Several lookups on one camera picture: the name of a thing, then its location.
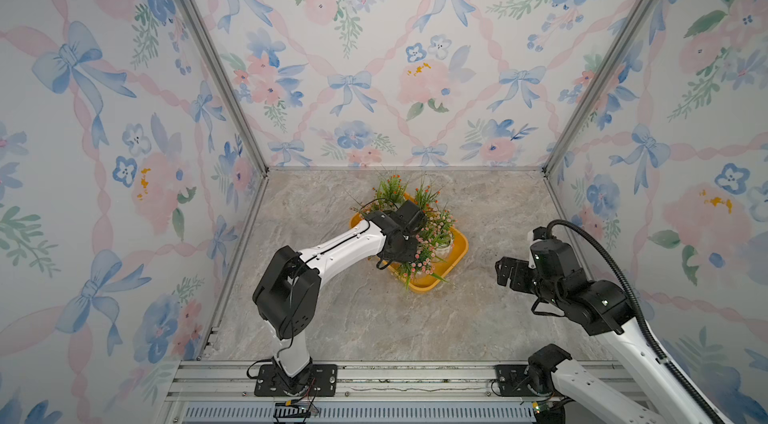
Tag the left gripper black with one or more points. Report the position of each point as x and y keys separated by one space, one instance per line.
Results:
x=410 y=256

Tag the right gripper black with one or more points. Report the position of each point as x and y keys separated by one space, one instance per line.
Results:
x=509 y=264

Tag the large pink flower pot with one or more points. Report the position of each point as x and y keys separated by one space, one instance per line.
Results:
x=426 y=265

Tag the yellow plastic storage tray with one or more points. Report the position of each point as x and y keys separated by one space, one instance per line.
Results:
x=426 y=284

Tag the large red flower pot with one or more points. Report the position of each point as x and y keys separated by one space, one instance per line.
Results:
x=426 y=198

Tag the small red flower pot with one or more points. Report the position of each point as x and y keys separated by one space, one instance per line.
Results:
x=390 y=193

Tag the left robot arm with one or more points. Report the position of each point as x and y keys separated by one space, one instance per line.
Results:
x=288 y=291

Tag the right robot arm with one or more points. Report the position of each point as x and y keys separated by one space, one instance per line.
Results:
x=610 y=313

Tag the vented metal grille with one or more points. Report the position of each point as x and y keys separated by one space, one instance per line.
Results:
x=360 y=412

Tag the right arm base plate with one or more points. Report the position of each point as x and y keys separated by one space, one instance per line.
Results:
x=517 y=380

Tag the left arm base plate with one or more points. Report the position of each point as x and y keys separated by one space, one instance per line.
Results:
x=316 y=380

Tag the aluminium rail frame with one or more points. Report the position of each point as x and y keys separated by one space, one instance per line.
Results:
x=469 y=381

